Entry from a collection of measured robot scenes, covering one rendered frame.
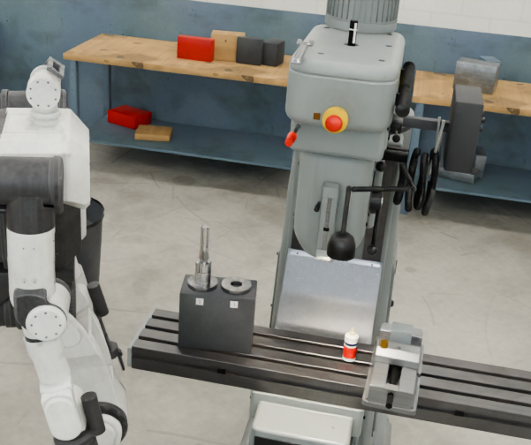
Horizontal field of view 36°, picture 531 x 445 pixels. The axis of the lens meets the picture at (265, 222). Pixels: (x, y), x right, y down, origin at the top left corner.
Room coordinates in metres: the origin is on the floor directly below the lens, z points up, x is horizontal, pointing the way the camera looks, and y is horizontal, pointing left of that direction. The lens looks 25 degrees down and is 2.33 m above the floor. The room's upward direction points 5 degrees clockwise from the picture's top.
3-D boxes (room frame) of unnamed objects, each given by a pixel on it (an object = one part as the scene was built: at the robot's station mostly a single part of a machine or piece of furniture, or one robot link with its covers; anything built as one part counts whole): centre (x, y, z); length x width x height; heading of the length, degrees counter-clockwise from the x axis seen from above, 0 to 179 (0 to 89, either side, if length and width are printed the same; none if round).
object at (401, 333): (2.02, -0.42, 1.07); 0.06 x 0.05 x 0.06; 78
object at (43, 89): (1.62, 0.47, 1.84); 0.10 x 0.07 x 0.09; 13
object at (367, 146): (2.10, -0.19, 1.68); 0.34 x 0.24 x 0.10; 171
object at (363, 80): (2.07, -0.18, 1.81); 0.47 x 0.26 x 0.16; 171
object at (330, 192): (1.95, -0.16, 1.45); 0.04 x 0.04 x 0.21; 81
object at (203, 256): (2.10, 0.17, 1.27); 0.03 x 0.03 x 0.11
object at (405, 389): (1.99, -0.41, 1.01); 0.35 x 0.15 x 0.11; 168
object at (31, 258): (1.40, 0.44, 1.52); 0.13 x 0.12 x 0.22; 10
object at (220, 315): (2.10, 0.12, 1.05); 0.22 x 0.12 x 0.20; 89
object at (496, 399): (2.05, -0.24, 0.91); 1.24 x 0.23 x 0.08; 81
